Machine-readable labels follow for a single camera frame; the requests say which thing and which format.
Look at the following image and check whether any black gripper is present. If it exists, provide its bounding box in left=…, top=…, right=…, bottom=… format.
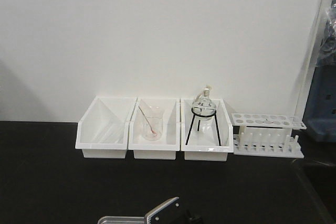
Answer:
left=182, top=209, right=204, bottom=224

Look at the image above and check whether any white left storage bin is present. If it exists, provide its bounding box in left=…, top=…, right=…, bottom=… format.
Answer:
left=75, top=97, right=137, bottom=159

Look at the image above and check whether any white middle storage bin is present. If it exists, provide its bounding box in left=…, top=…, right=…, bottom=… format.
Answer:
left=128, top=98, right=181, bottom=160

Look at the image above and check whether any glass stirring rod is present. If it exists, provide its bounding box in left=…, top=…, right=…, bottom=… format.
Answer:
left=139, top=106, right=156, bottom=135

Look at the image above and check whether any blue-grey pegboard drying rack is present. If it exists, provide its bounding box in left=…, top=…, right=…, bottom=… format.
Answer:
left=303, top=66, right=335, bottom=143

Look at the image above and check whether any white test tube rack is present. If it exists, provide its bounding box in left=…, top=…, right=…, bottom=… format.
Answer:
left=232, top=113, right=307, bottom=158

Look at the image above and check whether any white storage bin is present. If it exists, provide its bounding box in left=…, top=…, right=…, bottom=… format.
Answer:
left=128, top=98, right=181, bottom=160
left=75, top=97, right=137, bottom=159
left=181, top=99, right=234, bottom=162

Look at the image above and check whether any white right storage bin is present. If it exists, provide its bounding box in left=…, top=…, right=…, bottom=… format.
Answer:
left=181, top=99, right=234, bottom=162

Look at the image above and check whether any plastic bag of parts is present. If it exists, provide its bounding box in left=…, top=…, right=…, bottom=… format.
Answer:
left=316, top=4, right=335, bottom=67

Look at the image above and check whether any glass beaker in bin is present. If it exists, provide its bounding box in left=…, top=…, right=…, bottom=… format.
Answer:
left=141, top=106, right=164, bottom=142

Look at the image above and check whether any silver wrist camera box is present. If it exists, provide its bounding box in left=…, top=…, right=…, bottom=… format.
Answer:
left=144, top=197, right=183, bottom=223

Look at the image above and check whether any glass alcohol lamp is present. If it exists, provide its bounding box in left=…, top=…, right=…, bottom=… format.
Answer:
left=192, top=85, right=217, bottom=121

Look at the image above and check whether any silver metal tray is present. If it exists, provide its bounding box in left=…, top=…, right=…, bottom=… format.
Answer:
left=97, top=216, right=145, bottom=224

